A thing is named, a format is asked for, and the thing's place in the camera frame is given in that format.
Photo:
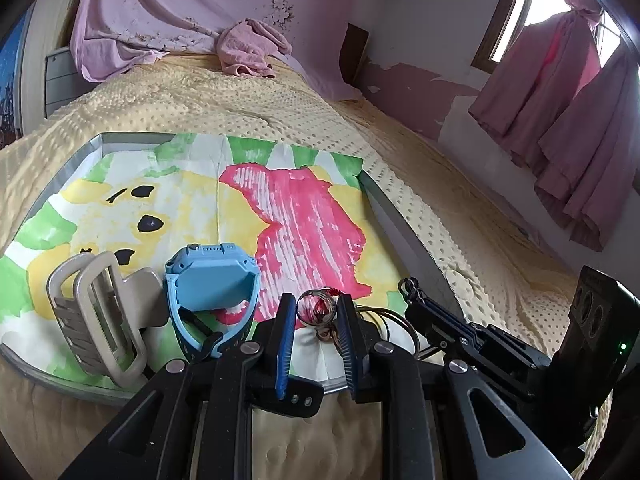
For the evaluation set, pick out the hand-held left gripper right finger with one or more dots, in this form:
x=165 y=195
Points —
x=347 y=355

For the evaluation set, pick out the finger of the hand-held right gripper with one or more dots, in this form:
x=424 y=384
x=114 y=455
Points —
x=475 y=332
x=500 y=375

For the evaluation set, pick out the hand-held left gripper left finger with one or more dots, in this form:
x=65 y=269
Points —
x=285 y=345

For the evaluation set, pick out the blue smartwatch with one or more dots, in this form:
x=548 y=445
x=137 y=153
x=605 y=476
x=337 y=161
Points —
x=210 y=285

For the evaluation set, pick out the grey metal tray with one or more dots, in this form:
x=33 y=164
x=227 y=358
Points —
x=395 y=225

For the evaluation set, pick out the beige hair claw clip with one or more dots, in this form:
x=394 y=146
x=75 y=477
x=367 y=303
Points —
x=150 y=295

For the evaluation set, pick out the painted paper sheet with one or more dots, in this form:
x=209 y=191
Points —
x=300 y=220

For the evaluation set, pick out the pink window curtain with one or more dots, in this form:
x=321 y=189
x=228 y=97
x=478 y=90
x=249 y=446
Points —
x=595 y=175
x=540 y=95

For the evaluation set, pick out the brown wooden board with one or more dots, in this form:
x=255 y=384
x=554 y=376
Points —
x=355 y=55

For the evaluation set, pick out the pink towel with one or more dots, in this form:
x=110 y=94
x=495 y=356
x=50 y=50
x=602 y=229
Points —
x=250 y=45

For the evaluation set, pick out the grey drawer cabinet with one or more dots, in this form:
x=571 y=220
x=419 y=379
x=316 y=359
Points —
x=62 y=80

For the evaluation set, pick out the pink bed sheet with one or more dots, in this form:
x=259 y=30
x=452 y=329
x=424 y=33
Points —
x=175 y=0

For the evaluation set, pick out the blue printed curtain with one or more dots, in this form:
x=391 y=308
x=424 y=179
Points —
x=10 y=85

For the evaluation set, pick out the beige wooden wardrobe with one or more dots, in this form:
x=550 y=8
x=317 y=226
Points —
x=45 y=25

